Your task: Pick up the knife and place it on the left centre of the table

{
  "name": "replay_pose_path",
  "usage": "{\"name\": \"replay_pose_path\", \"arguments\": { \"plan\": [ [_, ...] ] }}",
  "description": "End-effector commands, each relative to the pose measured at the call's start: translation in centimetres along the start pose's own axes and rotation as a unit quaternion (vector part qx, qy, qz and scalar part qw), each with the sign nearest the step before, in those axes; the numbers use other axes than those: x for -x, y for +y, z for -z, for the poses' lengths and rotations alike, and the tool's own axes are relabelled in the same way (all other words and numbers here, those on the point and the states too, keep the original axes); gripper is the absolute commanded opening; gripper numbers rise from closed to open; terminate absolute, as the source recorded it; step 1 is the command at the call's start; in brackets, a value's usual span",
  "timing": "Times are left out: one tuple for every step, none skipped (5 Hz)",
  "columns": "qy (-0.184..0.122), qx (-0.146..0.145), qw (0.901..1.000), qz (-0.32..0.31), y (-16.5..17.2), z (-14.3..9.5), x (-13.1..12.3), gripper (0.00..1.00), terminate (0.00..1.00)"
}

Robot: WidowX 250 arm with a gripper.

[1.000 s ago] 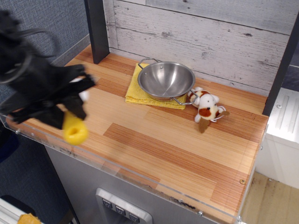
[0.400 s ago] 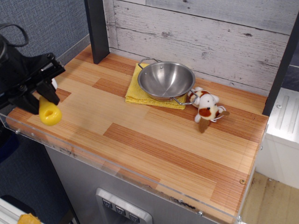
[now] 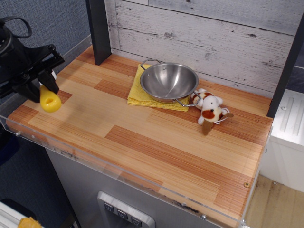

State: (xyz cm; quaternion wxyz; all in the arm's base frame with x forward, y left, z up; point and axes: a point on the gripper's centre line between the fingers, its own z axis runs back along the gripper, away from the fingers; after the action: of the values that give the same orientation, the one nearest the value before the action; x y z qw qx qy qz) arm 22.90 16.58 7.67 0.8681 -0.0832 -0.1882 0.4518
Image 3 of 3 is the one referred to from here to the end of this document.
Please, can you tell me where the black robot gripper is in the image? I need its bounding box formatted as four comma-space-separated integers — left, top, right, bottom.
0, 45, 64, 103

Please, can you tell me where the yellow handled white toy knife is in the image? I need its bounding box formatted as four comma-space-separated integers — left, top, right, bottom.
39, 83, 62, 113

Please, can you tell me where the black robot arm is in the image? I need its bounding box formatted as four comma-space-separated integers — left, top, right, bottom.
0, 17, 64, 103

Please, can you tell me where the white ridged side counter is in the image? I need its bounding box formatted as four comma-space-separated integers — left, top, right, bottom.
260, 89, 304, 192

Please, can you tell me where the yellow folded cloth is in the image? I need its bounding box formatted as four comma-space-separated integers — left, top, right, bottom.
127, 64, 189, 112

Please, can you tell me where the silver toy fridge cabinet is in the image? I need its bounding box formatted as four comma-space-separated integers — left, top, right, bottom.
47, 150, 223, 228

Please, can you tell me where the silver dispenser button panel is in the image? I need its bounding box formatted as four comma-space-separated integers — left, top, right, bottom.
97, 191, 156, 228

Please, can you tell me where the brown white plush dog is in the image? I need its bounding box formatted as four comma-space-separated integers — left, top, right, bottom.
190, 88, 234, 136

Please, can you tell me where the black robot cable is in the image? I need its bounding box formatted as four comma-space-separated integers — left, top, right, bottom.
0, 16, 33, 39

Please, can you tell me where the dark left shelf post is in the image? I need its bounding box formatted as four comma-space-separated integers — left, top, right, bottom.
86, 0, 112, 65

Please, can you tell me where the dark shelf post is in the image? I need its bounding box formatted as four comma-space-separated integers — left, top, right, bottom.
86, 0, 112, 65
267, 15, 304, 118

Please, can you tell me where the stainless steel bowl with handles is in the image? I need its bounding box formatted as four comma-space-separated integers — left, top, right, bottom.
140, 59, 202, 107

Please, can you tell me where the dark right shelf post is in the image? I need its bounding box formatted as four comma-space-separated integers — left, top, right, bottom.
267, 15, 304, 118

